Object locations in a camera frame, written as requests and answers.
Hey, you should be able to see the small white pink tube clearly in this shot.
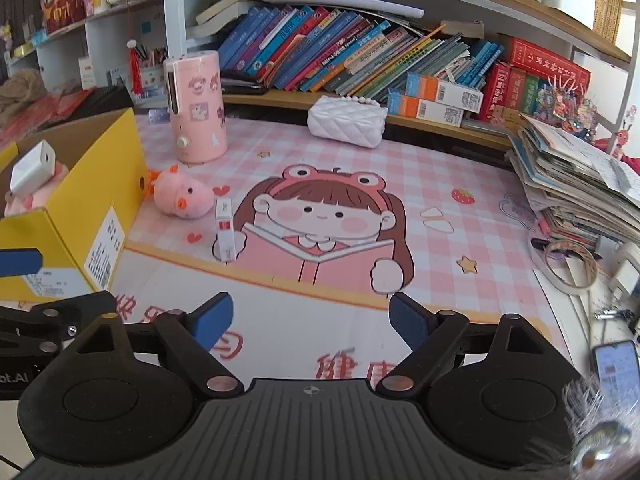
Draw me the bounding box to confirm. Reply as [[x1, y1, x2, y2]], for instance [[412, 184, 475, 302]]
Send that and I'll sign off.
[[213, 198, 237, 264]]

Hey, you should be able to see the white bookshelf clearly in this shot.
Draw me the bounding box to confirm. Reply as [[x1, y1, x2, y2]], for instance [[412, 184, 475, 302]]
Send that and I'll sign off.
[[4, 0, 640, 157]]

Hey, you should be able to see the large black box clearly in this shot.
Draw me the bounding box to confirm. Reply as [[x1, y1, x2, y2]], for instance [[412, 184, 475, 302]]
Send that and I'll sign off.
[[69, 85, 136, 122]]

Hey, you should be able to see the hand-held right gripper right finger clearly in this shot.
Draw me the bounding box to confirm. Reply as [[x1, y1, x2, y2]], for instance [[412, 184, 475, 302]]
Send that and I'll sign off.
[[375, 291, 543, 400]]

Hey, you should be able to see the red plastic bag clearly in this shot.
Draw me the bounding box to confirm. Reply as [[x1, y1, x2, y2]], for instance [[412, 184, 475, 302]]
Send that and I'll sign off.
[[0, 91, 97, 134]]

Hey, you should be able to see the smartphone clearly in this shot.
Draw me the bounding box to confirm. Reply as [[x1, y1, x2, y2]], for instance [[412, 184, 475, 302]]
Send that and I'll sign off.
[[592, 339, 640, 414]]

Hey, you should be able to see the white box with red label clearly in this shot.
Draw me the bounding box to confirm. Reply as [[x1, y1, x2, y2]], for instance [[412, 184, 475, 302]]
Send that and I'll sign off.
[[77, 55, 96, 89]]

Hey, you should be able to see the thin white tape roll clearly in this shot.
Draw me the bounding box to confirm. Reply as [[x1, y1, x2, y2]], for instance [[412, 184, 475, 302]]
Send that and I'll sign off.
[[543, 239, 599, 295]]

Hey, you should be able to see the worn beige book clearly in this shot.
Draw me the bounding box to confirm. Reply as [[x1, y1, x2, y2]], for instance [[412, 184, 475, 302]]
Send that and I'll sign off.
[[186, 14, 237, 39], [195, 0, 261, 26]]

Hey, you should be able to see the row of colourful books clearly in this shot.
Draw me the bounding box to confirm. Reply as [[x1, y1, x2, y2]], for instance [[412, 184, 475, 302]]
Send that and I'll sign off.
[[217, 5, 506, 107]]

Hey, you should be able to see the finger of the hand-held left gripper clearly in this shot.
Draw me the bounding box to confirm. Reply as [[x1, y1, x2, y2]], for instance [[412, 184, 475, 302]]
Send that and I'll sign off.
[[0, 290, 119, 357], [0, 249, 43, 278]]

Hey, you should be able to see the yellow cardboard box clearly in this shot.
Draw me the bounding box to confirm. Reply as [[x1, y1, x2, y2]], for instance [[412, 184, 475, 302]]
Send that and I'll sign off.
[[0, 107, 149, 304]]

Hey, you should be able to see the white quilted purse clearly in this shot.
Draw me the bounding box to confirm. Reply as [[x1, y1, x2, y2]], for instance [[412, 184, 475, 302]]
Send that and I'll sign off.
[[306, 94, 389, 150]]

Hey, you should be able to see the white charger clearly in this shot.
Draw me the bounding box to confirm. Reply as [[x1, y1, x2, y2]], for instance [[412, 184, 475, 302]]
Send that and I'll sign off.
[[10, 140, 57, 199]]

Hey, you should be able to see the red hardcover book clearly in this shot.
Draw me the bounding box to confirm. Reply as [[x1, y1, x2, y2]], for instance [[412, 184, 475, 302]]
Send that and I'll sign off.
[[477, 62, 527, 124]]

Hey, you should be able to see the pink pig plush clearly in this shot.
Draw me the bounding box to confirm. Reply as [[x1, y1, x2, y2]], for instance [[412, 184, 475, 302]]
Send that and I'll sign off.
[[141, 164, 217, 220]]

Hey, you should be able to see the thick red dictionary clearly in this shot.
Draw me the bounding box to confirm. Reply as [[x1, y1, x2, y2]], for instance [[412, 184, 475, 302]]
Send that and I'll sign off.
[[506, 37, 592, 80]]

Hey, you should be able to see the red tassel ornament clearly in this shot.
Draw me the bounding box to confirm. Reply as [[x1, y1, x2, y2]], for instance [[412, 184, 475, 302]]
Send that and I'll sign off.
[[127, 0, 146, 97]]

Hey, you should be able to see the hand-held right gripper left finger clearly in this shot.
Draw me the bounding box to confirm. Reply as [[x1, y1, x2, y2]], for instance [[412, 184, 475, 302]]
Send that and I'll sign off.
[[75, 291, 246, 399]]

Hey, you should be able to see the pink printed desk mat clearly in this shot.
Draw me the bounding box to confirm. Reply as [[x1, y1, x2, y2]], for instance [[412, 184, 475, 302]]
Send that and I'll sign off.
[[112, 109, 575, 394]]

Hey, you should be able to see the stack of paper booklets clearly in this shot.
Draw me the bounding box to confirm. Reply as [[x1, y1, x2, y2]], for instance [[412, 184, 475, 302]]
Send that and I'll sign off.
[[505, 111, 640, 254]]

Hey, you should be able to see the orange and white carton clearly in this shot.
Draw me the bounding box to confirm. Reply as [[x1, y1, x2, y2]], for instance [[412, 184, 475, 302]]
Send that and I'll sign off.
[[387, 88, 466, 128], [405, 72, 485, 114]]

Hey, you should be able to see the brown crumpled cloth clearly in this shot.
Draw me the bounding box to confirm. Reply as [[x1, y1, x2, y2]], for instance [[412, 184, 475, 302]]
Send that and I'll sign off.
[[0, 68, 49, 116]]

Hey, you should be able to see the pink cylindrical humidifier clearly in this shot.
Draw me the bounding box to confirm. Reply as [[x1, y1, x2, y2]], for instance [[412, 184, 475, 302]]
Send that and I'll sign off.
[[163, 50, 229, 165]]

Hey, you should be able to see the white pen holder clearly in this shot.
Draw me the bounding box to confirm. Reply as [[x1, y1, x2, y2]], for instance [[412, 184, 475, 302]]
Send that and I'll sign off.
[[137, 57, 169, 94]]

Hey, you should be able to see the black notebook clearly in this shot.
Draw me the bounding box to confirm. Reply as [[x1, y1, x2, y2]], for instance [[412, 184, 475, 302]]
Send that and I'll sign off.
[[220, 70, 271, 96]]

